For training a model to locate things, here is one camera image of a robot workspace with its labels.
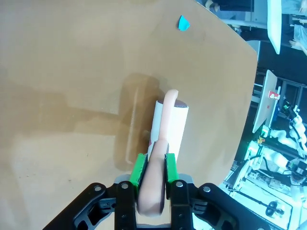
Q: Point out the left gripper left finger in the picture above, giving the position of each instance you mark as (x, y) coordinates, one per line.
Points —
(138, 172)

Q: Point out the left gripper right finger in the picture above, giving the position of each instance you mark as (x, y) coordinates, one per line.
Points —
(171, 171)

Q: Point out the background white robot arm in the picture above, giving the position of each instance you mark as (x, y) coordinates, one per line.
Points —
(293, 134)

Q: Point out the white board with red sticker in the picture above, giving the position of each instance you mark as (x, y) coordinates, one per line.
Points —
(265, 103)

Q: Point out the teal paper scrap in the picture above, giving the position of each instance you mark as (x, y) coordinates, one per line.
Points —
(183, 23)

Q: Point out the white tilted panel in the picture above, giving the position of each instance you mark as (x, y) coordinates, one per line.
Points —
(274, 24)

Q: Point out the white equipment frame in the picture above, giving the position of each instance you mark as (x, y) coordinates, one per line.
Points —
(263, 182)

